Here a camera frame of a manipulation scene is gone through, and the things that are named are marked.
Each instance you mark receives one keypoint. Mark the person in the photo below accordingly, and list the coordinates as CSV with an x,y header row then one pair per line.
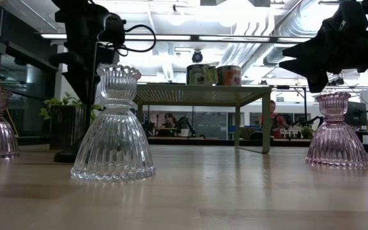
x,y
275,123
170,119

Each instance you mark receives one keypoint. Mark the green plant in dark pot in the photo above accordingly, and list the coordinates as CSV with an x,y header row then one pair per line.
x,y
65,127

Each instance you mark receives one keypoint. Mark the black overhead camera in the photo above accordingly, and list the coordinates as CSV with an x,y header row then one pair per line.
x,y
197,57

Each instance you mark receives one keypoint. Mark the small plant in white pot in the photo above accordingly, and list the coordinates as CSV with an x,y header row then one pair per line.
x,y
184,131

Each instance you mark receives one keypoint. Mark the silver ceiling air duct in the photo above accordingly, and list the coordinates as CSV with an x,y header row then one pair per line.
x,y
286,25

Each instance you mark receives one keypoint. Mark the overhead light bar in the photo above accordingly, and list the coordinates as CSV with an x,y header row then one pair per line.
x,y
171,37

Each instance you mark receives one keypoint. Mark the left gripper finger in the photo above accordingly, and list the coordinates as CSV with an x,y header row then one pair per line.
x,y
75,76

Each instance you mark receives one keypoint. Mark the black computer monitor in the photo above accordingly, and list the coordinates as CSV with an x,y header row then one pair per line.
x,y
356,113

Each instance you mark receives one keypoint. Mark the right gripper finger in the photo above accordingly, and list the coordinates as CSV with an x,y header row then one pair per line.
x,y
311,48
315,72

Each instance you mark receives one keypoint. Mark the silver tin candle orange label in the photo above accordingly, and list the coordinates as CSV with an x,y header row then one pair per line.
x,y
230,76

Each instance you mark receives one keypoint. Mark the pale green perforated metal shelf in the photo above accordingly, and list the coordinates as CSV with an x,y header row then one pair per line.
x,y
203,95

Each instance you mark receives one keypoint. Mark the clear ribbed glass candle holder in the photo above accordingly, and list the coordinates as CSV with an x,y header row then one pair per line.
x,y
113,143

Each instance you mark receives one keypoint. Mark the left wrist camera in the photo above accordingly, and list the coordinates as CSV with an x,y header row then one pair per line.
x,y
113,30

